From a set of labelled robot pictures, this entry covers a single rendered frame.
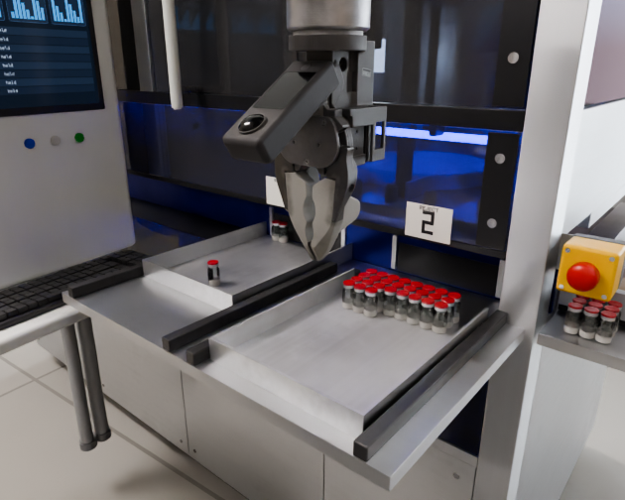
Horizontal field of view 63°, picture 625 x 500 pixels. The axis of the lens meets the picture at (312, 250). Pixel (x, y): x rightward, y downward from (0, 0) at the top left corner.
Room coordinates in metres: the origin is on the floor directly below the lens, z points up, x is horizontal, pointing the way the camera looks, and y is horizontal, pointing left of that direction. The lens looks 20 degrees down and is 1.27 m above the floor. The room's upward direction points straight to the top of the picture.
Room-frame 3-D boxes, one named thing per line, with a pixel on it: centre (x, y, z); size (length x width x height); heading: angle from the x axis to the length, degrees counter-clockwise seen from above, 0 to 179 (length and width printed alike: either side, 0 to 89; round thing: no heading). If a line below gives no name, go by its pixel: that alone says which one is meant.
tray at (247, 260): (0.98, 0.12, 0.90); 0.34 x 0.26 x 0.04; 140
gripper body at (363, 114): (0.51, -0.02, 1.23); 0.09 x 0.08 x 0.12; 140
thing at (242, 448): (1.75, 0.13, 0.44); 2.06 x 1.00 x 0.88; 50
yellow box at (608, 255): (0.69, -0.41, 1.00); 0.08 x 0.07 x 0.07; 140
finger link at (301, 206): (0.51, 0.00, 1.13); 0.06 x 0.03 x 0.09; 140
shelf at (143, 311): (0.81, 0.04, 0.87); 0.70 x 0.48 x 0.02; 50
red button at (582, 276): (0.66, -0.38, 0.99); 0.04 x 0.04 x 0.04; 50
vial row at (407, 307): (0.75, -0.14, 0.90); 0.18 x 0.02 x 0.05; 50
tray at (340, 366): (0.67, -0.07, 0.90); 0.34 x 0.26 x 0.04; 140
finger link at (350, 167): (0.47, -0.02, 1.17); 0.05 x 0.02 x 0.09; 50
